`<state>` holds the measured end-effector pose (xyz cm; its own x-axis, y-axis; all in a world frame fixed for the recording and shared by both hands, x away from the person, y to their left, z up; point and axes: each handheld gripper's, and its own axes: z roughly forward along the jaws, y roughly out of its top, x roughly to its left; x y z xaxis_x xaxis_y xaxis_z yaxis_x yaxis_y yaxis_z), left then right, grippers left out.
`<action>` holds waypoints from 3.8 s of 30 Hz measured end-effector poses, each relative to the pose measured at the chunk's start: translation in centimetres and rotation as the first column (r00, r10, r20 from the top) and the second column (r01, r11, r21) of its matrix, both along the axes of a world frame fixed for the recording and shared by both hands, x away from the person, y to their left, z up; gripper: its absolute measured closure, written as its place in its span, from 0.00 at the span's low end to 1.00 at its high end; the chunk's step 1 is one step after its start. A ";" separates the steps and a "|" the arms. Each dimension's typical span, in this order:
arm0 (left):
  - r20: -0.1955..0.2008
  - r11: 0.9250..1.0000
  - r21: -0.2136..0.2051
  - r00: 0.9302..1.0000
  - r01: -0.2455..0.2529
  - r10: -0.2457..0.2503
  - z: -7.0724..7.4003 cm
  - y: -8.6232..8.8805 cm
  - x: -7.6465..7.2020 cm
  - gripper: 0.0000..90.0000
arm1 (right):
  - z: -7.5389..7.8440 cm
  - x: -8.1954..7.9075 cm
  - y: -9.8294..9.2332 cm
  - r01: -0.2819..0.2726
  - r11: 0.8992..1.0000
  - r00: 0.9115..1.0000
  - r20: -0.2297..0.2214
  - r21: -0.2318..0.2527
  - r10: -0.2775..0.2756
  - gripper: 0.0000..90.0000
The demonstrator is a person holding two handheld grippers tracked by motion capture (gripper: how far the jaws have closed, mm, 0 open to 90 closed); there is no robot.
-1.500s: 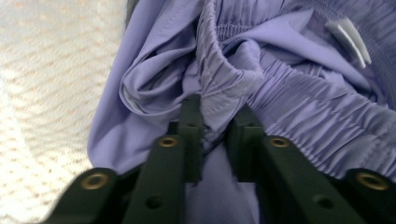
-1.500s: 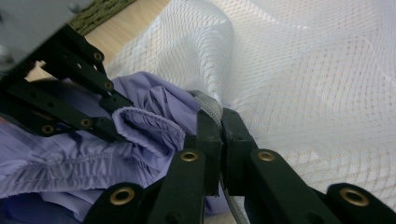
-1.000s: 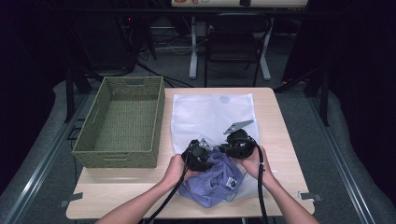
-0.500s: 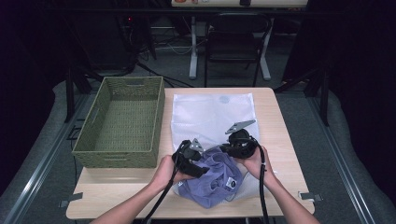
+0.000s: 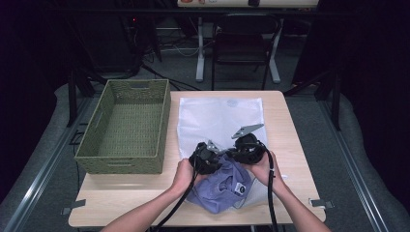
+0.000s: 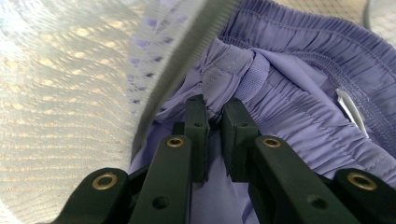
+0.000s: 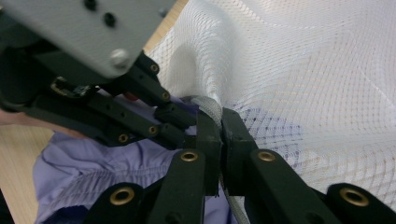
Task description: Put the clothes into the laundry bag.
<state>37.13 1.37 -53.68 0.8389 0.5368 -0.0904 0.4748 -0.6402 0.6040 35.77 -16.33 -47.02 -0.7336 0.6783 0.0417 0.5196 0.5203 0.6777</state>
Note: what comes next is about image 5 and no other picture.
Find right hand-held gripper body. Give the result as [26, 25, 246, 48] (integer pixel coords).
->
[230, 123, 268, 164]

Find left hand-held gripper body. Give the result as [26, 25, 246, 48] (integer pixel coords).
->
[189, 139, 223, 176]

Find purple garment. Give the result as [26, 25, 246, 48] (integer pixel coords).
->
[186, 154, 254, 215]

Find white mesh laundry bag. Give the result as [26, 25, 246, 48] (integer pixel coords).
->
[176, 97, 289, 209]

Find green woven basket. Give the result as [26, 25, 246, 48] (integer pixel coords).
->
[73, 78, 172, 175]

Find person's right hand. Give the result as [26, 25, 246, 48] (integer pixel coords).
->
[245, 150, 288, 195]

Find person's left hand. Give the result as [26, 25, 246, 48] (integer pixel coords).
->
[169, 158, 208, 196]

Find black metal stand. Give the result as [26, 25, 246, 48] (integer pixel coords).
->
[66, 69, 98, 129]
[283, 69, 342, 131]

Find black folding chair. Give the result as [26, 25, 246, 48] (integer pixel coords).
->
[211, 13, 283, 91]

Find black equipment cabinet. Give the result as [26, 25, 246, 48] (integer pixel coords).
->
[73, 13, 143, 73]

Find white-legged desk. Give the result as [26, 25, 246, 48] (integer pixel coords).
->
[177, 0, 320, 85]

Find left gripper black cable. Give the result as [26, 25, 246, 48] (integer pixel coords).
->
[151, 160, 200, 232]

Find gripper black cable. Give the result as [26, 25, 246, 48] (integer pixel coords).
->
[151, 160, 200, 232]
[255, 141, 279, 232]

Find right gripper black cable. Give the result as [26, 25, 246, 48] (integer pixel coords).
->
[255, 141, 279, 232]

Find grey metal bracket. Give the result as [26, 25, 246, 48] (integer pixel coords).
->
[60, 198, 87, 216]
[308, 197, 336, 210]

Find black floor cable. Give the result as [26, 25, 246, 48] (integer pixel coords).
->
[139, 62, 202, 92]

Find aluminium floor rail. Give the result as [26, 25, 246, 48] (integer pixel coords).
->
[3, 96, 95, 232]
[317, 96, 393, 232]

